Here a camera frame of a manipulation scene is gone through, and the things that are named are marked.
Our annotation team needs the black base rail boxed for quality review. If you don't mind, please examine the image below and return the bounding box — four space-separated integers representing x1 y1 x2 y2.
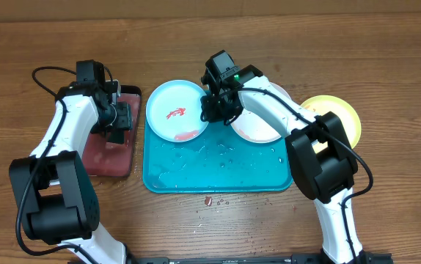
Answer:
137 252 394 264

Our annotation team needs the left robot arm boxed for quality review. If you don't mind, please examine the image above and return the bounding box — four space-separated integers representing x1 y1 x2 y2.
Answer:
9 60 137 263

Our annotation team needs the white plate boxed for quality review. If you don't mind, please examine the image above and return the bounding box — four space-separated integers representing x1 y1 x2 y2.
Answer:
230 82 293 144

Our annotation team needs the yellow-green plate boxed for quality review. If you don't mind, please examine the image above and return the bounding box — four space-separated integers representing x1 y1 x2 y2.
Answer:
301 95 362 148

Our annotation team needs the teal plastic serving tray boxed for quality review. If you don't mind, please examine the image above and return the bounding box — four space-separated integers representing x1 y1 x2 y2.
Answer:
142 111 293 194

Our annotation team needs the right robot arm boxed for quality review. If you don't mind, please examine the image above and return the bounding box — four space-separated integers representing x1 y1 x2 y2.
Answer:
201 51 363 263

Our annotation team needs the black tray with pink water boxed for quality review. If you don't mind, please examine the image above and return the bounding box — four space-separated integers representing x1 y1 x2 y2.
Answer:
82 85 142 177

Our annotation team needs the green and orange sponge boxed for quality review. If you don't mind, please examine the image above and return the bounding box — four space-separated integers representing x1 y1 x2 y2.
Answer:
107 130 126 144

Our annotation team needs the light blue plate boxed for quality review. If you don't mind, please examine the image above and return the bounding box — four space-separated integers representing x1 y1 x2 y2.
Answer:
146 80 208 142

